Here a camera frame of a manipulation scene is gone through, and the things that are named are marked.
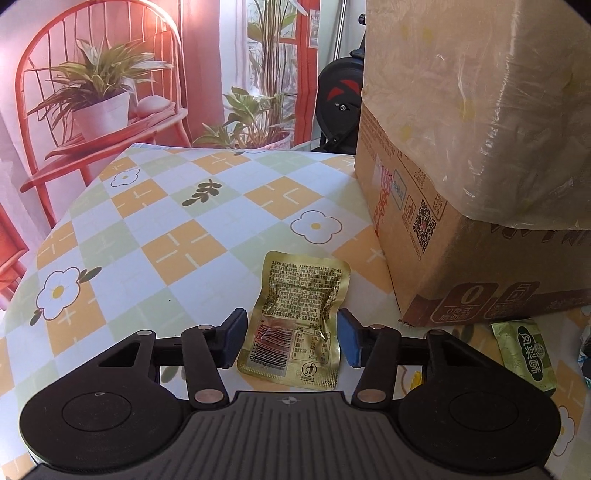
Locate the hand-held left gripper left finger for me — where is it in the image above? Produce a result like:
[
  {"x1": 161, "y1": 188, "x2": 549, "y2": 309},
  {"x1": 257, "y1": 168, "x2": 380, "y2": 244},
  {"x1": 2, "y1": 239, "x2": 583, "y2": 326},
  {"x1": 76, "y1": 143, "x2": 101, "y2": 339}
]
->
[{"x1": 99, "y1": 308, "x2": 250, "y2": 411}]

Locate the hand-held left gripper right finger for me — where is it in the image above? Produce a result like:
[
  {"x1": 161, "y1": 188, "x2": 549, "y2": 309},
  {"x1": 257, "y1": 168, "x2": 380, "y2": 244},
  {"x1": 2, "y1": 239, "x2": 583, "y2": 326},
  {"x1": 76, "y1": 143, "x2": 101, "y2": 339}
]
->
[{"x1": 337, "y1": 309, "x2": 491, "y2": 411}]

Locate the gold foil snack packet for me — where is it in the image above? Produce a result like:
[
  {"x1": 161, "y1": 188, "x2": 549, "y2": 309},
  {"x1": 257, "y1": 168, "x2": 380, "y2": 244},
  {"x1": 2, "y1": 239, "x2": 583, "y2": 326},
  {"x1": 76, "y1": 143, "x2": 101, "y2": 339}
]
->
[{"x1": 236, "y1": 250, "x2": 351, "y2": 392}]

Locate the brown cardboard box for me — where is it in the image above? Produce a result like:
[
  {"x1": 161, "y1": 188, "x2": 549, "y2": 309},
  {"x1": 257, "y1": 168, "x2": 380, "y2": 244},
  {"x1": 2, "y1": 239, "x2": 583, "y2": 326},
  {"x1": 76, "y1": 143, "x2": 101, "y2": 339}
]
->
[{"x1": 354, "y1": 100, "x2": 591, "y2": 328}]

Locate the checkered flower tablecloth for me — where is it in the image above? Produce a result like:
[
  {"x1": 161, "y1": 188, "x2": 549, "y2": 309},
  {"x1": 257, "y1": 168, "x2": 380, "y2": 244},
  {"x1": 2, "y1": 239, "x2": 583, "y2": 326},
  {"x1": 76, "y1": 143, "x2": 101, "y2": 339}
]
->
[{"x1": 0, "y1": 143, "x2": 591, "y2": 464}]

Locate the pale green snack packet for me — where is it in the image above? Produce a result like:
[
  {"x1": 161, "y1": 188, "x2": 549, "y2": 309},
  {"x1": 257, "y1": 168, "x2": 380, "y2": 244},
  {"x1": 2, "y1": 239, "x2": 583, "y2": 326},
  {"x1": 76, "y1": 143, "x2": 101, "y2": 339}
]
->
[{"x1": 490, "y1": 319, "x2": 557, "y2": 398}]

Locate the black exercise bike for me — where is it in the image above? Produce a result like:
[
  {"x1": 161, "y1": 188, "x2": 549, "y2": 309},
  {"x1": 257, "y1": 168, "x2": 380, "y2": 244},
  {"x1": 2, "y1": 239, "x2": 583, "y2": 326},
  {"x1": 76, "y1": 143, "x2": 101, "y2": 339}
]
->
[{"x1": 311, "y1": 45, "x2": 368, "y2": 154}]

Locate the printed pink room backdrop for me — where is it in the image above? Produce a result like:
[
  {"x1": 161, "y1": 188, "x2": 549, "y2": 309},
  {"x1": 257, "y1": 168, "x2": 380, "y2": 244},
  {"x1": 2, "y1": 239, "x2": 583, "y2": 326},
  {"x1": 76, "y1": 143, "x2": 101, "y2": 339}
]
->
[{"x1": 0, "y1": 0, "x2": 322, "y2": 315}]

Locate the metal pole holder stand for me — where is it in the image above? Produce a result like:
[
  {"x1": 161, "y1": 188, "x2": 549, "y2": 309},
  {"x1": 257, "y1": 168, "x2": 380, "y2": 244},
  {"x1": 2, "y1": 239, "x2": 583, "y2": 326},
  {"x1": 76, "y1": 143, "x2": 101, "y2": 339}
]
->
[{"x1": 334, "y1": 0, "x2": 348, "y2": 62}]

